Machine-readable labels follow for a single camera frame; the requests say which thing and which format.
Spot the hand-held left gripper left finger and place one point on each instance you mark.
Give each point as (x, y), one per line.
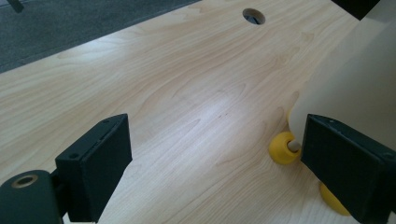
(93, 168)

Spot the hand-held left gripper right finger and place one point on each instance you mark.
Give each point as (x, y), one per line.
(351, 168)

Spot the cream bin with face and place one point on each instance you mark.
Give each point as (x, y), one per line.
(342, 77)

